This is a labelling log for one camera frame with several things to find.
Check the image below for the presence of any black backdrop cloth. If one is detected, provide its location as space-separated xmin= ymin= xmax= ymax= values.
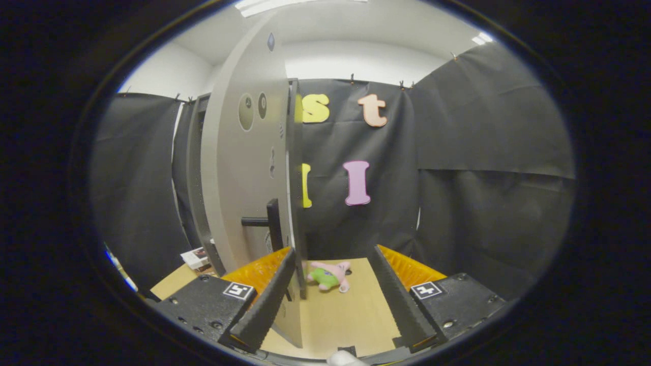
xmin=92 ymin=43 xmax=575 ymax=300

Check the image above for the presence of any long ceiling light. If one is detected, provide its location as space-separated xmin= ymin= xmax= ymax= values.
xmin=235 ymin=0 xmax=367 ymax=18

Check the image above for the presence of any grey shoe cabinet door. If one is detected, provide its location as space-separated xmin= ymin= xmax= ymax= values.
xmin=200 ymin=13 xmax=308 ymax=349

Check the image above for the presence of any stack of books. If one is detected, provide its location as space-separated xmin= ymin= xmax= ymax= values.
xmin=181 ymin=247 xmax=214 ymax=272

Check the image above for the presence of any colourful items pile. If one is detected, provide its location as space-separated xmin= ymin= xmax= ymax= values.
xmin=104 ymin=244 xmax=139 ymax=293

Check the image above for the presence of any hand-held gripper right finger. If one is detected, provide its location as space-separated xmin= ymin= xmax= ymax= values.
xmin=367 ymin=244 xmax=510 ymax=352

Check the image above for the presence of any pink green plush toy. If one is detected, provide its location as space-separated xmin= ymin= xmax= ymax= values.
xmin=305 ymin=261 xmax=352 ymax=294

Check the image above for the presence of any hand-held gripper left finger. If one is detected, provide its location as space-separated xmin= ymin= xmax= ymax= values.
xmin=153 ymin=246 xmax=297 ymax=352

